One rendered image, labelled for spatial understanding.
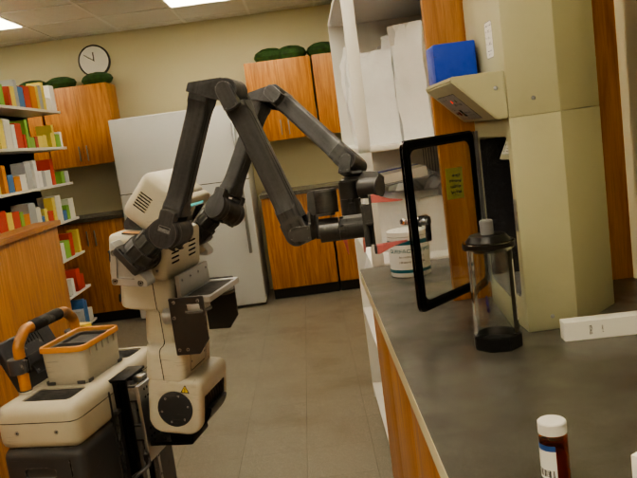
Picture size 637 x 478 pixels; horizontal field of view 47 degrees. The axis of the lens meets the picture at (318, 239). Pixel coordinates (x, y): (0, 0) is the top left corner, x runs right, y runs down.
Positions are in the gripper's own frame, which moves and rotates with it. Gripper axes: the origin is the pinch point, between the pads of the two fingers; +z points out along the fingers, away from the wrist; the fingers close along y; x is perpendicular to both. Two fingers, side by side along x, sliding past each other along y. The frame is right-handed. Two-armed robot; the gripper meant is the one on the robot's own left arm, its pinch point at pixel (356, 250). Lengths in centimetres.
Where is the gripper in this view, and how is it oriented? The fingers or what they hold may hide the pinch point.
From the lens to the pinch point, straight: 204.1
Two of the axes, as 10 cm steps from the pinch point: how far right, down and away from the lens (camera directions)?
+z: 1.2, 9.8, 1.4
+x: -0.2, -1.4, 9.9
